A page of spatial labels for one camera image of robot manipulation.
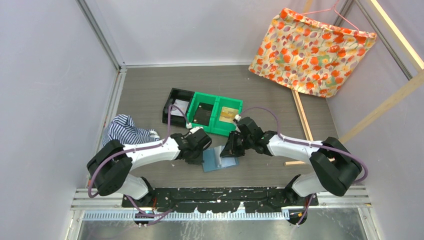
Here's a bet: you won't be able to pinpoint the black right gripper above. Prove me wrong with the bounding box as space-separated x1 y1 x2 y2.
220 130 254 158

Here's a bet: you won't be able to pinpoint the blue card holder wallet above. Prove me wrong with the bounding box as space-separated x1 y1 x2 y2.
202 145 239 173

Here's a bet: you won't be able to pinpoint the white cards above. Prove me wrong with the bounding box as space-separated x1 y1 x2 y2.
170 99 189 117

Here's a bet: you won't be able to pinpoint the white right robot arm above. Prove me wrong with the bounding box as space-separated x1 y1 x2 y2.
220 116 368 205

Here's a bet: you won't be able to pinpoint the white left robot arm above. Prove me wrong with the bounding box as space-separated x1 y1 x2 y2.
86 127 212 207

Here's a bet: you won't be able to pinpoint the black credit card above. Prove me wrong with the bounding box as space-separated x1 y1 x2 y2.
193 102 214 126

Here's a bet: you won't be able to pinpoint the gold credit card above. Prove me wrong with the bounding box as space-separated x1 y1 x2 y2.
218 106 239 124

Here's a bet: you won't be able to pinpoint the green bin with black card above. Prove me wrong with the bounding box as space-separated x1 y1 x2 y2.
187 91 219 134

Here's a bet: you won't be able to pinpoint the green bin with gold card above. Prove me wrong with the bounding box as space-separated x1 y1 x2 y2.
210 96 243 137

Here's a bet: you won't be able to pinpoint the black plastic bin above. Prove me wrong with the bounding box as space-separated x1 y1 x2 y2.
162 88 195 128

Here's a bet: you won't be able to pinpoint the blue striped cloth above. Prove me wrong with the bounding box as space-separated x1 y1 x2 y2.
101 114 160 147

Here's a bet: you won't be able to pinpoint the floral orange fabric bag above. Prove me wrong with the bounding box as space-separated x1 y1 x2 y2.
248 8 377 98

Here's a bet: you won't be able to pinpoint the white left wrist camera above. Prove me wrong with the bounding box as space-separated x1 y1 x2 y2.
185 123 204 134

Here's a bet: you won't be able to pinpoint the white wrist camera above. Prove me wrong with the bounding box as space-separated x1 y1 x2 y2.
185 123 204 134
232 114 241 124

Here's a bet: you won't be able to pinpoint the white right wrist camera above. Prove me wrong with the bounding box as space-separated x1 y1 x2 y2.
232 114 241 124

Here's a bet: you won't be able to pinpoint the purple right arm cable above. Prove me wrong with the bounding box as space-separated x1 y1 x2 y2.
236 106 369 185

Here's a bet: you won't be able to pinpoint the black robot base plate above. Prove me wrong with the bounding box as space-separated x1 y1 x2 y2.
134 186 307 214

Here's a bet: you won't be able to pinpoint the pink wire hanger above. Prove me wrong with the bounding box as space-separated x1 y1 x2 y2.
300 0 361 32

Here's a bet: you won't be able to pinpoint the wooden frame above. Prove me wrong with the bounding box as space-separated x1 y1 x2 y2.
299 0 424 166

